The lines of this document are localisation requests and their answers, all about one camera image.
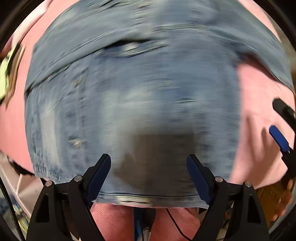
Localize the blue denim jacket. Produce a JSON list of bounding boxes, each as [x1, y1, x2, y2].
[[24, 0, 296, 209]]

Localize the folded light green garment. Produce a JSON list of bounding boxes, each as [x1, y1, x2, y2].
[[1, 43, 25, 108]]

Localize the black cable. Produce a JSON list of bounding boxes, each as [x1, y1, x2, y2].
[[165, 207, 193, 241]]

